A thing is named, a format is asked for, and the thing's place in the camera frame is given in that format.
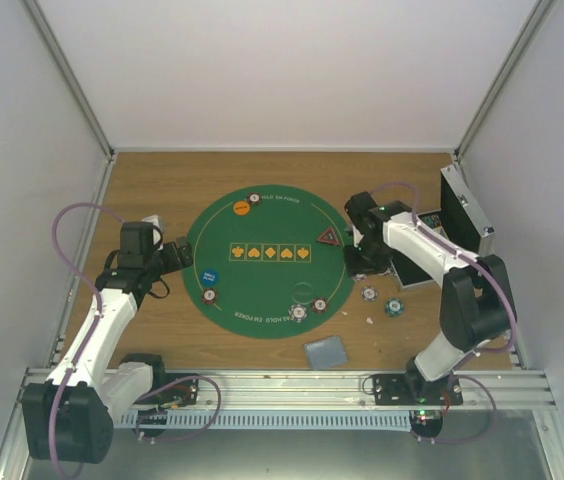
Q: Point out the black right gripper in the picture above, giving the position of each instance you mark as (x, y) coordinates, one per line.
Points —
(355, 269)

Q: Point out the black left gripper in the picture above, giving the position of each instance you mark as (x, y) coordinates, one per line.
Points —
(184, 251)

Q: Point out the black red all-in triangle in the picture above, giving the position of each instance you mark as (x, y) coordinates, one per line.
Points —
(329, 237)

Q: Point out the green poker chip stack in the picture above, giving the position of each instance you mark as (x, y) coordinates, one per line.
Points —
(394, 307)

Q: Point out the red poker chip stack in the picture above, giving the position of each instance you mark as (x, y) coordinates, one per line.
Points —
(319, 305)

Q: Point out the blue small blind button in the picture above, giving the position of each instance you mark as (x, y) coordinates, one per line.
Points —
(209, 277)

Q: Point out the blue poker chip stack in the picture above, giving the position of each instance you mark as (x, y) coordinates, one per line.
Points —
(298, 313)

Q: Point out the blue playing card deck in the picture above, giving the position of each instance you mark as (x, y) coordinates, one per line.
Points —
(326, 353)

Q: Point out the orange big blind button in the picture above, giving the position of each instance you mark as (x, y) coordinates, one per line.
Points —
(242, 208)

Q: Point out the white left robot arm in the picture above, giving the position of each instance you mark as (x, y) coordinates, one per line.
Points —
(70, 416)

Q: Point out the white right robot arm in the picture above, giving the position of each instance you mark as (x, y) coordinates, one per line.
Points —
(476, 300)

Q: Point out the aluminium poker case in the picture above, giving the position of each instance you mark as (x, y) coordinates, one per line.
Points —
(459, 218)

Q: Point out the round green poker mat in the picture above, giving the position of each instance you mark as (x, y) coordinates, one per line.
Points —
(268, 260)

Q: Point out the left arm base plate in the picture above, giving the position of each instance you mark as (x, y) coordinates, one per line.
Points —
(170, 390)

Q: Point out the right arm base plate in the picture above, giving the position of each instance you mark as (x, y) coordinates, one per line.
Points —
(410, 389)

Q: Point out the aluminium frame rail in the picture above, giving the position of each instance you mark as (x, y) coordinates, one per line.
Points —
(341, 390)

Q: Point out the grey slotted cable duct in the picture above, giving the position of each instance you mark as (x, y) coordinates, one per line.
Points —
(280, 420)

